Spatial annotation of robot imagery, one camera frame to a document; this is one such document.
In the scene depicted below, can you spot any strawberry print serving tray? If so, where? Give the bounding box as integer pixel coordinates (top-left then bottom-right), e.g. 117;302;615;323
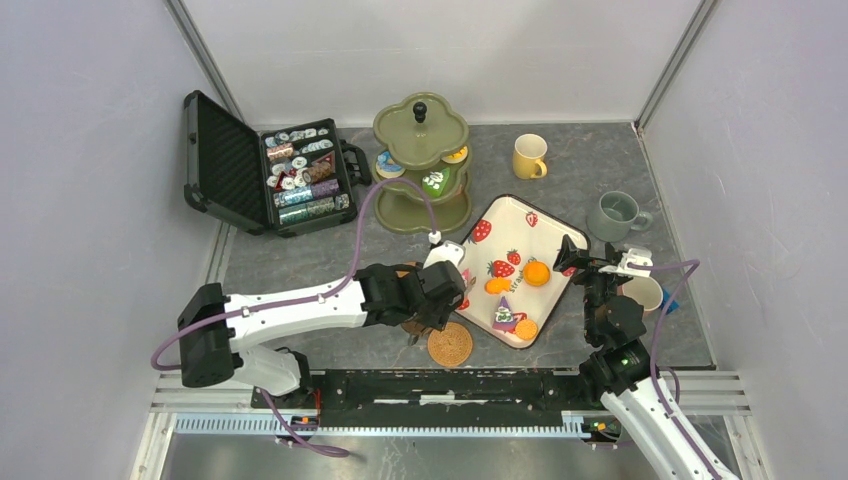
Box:
457;194;590;349

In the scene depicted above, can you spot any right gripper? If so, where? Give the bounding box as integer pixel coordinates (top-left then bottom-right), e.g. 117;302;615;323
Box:
550;234;627;341

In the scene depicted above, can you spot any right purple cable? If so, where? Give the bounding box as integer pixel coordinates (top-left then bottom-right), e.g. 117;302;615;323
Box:
629;259;723;480

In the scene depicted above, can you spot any blue small object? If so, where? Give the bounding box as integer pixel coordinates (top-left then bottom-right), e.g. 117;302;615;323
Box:
658;288;679;315

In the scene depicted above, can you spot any purple cable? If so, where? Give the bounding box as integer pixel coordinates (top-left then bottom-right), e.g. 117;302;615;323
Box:
629;259;723;480
149;177;444;460

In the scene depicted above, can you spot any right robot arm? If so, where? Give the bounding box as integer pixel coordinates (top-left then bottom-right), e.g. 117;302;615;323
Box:
553;235;735;479

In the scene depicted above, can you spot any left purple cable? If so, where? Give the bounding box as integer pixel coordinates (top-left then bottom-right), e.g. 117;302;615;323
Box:
149;177;444;460

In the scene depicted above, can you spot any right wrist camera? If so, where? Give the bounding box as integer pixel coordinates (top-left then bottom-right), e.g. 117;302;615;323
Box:
599;247;653;277

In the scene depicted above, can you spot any red strawberry cake slice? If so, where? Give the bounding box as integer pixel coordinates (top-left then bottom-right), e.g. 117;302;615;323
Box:
458;268;476;311

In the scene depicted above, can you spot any round orange biscuit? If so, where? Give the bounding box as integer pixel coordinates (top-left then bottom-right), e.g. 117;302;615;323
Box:
513;319;539;341

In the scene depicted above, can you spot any yellow ceramic mug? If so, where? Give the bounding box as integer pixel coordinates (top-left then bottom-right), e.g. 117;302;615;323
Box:
512;133;548;180

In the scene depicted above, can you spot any blue glazed donut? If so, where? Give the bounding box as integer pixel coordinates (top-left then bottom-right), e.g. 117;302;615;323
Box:
375;151;406;179

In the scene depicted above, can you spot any small orange pastry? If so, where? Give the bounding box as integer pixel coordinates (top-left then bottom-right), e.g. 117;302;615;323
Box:
484;277;511;295

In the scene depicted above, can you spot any black poker chip case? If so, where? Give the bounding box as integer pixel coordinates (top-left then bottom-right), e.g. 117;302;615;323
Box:
184;91;372;238

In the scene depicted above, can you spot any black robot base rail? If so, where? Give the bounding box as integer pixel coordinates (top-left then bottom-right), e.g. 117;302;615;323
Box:
274;368;603;428

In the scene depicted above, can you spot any grey-green ceramic mug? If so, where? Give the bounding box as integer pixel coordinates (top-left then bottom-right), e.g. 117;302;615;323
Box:
586;191;654;242

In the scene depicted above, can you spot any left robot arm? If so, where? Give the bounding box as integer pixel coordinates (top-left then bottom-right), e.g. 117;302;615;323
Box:
178;261;466;408

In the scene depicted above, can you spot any yellow glazed donut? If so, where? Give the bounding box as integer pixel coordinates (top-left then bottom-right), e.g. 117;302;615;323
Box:
442;146;469;164

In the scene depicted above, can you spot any purple cake slice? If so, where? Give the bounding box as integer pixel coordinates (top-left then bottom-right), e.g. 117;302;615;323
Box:
492;296;517;333

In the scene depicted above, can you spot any orange macaron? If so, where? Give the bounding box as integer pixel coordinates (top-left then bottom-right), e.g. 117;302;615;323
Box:
522;260;551;287

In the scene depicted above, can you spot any green three-tier dessert stand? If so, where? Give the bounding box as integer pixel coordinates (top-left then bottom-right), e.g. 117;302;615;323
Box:
372;92;473;234

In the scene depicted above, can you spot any woven rattan round coaster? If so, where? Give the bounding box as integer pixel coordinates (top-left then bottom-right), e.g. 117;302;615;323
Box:
427;322;473;368

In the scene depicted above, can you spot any light brown round coaster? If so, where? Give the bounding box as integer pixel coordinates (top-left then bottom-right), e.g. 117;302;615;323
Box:
394;262;419;278

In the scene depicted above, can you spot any dark brown round coaster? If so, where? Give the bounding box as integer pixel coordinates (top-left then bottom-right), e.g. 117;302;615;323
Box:
401;321;431;336

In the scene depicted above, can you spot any green triangular cake slice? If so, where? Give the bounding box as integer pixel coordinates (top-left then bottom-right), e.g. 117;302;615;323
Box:
421;168;451;198

